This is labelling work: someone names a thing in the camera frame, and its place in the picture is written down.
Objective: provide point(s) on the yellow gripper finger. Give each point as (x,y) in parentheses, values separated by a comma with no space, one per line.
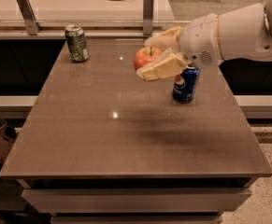
(168,39)
(162,65)

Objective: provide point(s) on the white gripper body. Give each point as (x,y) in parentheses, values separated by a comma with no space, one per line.
(199,42)

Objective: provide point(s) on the red apple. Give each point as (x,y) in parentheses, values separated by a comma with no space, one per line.
(145,56)

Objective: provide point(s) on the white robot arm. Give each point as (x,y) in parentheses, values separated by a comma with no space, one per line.
(245,33)

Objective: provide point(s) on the blue Pepsi can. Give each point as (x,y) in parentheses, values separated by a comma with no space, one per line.
(184,85)

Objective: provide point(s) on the green soda can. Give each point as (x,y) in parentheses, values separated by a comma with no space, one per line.
(77,43)

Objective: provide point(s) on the grey table drawer front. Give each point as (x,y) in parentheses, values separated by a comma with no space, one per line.
(93,201)

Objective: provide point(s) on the dark object at left floor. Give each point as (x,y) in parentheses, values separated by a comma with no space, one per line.
(7,139)

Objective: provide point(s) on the middle metal rail bracket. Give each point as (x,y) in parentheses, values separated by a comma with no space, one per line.
(148,6)

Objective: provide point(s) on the metal rail bracket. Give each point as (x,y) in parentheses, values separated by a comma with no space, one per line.
(31,25)
(148,6)

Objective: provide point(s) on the left metal rail bracket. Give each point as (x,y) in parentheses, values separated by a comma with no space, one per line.
(31,25)

